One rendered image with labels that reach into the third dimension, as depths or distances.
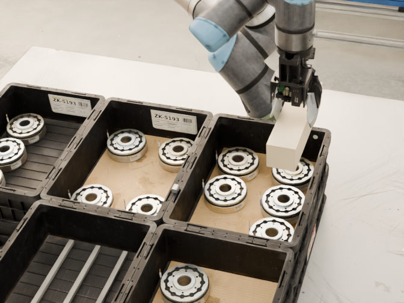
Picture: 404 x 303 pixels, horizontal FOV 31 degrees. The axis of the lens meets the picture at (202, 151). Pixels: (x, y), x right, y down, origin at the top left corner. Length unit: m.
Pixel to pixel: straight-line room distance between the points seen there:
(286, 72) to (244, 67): 0.54
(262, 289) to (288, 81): 0.45
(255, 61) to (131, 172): 0.46
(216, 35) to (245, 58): 0.57
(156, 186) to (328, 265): 0.46
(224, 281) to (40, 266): 0.42
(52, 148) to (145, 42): 2.01
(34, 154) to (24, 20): 2.40
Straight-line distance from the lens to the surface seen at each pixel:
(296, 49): 1.42
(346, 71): 3.66
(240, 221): 1.72
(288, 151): 1.49
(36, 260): 1.72
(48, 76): 2.52
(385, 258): 1.84
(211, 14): 1.44
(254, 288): 1.59
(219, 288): 1.59
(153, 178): 1.85
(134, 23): 4.13
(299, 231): 1.56
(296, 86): 1.45
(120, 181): 1.86
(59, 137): 2.04
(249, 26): 1.99
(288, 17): 1.39
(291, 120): 1.56
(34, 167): 1.96
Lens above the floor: 2.07
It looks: 40 degrees down
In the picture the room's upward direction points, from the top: 5 degrees counter-clockwise
